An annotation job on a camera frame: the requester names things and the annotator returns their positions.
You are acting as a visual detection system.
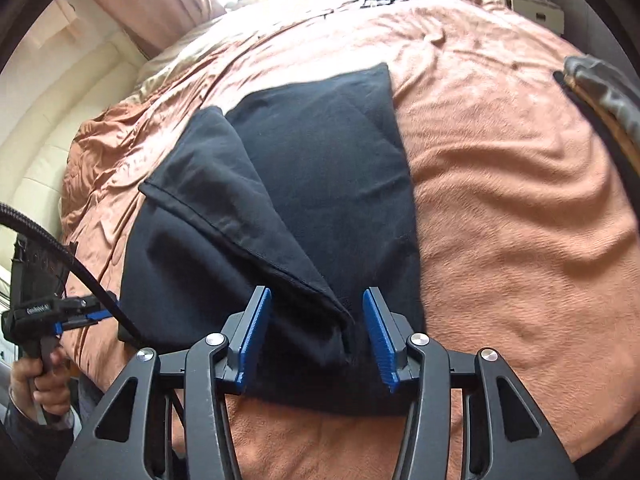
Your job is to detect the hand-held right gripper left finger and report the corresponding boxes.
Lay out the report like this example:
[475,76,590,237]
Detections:
[57,285,273,480]

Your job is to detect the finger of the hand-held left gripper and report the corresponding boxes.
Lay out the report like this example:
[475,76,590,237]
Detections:
[55,297,121,333]

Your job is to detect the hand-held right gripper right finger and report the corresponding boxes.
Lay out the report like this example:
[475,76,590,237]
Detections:
[362,287,571,480]

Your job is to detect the black printed t-shirt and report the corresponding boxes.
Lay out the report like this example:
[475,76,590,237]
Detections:
[117,62,426,418]

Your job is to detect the person's left forearm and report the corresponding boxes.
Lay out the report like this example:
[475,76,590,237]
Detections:
[0,400,76,461]

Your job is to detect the stack of folded clothes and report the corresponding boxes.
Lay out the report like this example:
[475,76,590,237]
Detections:
[552,72,640,173]

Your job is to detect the person's left hand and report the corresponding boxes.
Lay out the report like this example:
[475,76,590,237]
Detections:
[10,345,78,426]

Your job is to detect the orange-brown blanket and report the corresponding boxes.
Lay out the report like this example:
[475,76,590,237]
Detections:
[57,0,640,480]

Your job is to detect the cream padded headboard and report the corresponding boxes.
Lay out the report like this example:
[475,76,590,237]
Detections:
[0,30,146,231]

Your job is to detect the beige bed sheet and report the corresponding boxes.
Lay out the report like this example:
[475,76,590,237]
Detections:
[135,0,351,91]

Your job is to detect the cream hanging cloth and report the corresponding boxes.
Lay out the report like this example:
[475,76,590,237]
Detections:
[50,0,86,41]

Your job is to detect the pink curtain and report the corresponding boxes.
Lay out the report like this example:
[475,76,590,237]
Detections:
[75,0,226,56]

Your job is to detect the white nightstand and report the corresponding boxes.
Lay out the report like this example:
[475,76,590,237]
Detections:
[472,0,566,36]

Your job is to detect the black braided cable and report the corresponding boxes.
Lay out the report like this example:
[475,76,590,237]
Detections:
[0,202,146,348]

